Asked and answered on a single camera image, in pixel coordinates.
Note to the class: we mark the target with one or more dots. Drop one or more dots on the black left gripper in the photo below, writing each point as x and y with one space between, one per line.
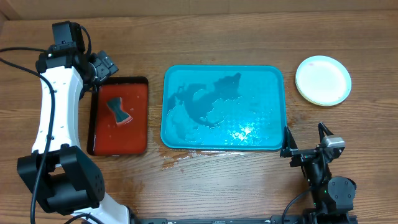
104 66

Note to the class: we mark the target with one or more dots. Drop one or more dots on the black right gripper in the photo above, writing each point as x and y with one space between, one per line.
304 157

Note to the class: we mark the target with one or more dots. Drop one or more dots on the orange green scrub sponge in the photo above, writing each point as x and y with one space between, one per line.
115 105

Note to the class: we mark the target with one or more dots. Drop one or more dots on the light blue plate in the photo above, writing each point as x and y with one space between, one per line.
336 80

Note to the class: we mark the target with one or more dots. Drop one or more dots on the yellow-green plate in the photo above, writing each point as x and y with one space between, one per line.
310 88

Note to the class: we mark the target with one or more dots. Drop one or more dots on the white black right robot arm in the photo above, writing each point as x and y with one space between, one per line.
332 196

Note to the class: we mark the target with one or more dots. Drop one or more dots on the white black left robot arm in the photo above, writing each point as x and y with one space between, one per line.
60 176

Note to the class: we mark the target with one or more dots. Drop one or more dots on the black tray with red water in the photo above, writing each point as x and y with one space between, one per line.
106 136

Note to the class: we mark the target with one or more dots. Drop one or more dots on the teal plastic serving tray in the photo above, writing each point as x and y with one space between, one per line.
223 107

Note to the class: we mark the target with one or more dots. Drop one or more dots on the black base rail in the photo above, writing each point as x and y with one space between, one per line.
217 221

